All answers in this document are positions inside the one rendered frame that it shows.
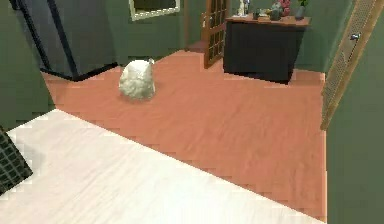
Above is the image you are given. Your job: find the grey vase with pink flowers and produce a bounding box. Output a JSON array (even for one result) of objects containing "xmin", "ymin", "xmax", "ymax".
[{"xmin": 270, "ymin": 0, "xmax": 292, "ymax": 21}]

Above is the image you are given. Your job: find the white fluffy floor cushion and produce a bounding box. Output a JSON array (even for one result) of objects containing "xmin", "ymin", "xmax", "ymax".
[{"xmin": 118, "ymin": 58, "xmax": 156, "ymax": 101}]

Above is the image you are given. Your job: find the brown wooden glass-pane door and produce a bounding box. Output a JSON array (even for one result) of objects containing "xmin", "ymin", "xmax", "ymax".
[{"xmin": 200, "ymin": 0, "xmax": 231, "ymax": 70}]

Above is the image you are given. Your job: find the black cabinet with wooden top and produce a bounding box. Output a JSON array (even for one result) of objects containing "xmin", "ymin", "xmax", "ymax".
[{"xmin": 222, "ymin": 14, "xmax": 312, "ymax": 85}]

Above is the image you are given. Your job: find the white statuette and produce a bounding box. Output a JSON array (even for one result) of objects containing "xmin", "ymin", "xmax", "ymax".
[{"xmin": 237, "ymin": 0, "xmax": 248, "ymax": 18}]

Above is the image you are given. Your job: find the dark grey black-framed wardrobe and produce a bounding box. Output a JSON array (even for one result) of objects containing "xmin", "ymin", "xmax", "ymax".
[{"xmin": 8, "ymin": 0, "xmax": 119, "ymax": 83}]

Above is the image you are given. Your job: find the grey pot with green plant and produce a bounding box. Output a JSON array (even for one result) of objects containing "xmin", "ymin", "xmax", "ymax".
[{"xmin": 294, "ymin": 0, "xmax": 309, "ymax": 21}]

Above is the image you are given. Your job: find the tan perforated room door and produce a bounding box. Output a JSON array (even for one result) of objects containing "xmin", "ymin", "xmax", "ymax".
[{"xmin": 320, "ymin": 0, "xmax": 384, "ymax": 131}]

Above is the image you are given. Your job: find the white framed wall picture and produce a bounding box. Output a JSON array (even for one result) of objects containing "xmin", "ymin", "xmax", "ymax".
[{"xmin": 128, "ymin": 0, "xmax": 182, "ymax": 22}]

